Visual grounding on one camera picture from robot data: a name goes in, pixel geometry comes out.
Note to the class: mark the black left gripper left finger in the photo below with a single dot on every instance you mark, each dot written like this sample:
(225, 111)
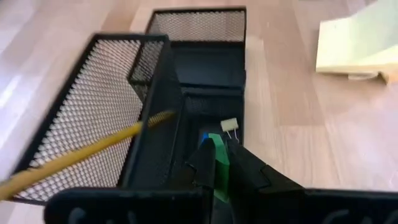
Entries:
(203, 168)

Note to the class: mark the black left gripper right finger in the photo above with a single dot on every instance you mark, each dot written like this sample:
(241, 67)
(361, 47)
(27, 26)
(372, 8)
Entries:
(248, 186)

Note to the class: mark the green eraser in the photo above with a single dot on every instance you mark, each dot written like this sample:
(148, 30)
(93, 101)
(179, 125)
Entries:
(222, 161)

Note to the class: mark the yellow pencil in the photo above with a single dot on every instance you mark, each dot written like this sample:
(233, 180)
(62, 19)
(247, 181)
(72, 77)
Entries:
(77, 155)

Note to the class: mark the yellow sticky note pad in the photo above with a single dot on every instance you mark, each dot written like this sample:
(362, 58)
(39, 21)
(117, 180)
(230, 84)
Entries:
(351, 46)

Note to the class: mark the black mesh desk organizer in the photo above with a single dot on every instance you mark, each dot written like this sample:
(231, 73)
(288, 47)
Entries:
(205, 62)

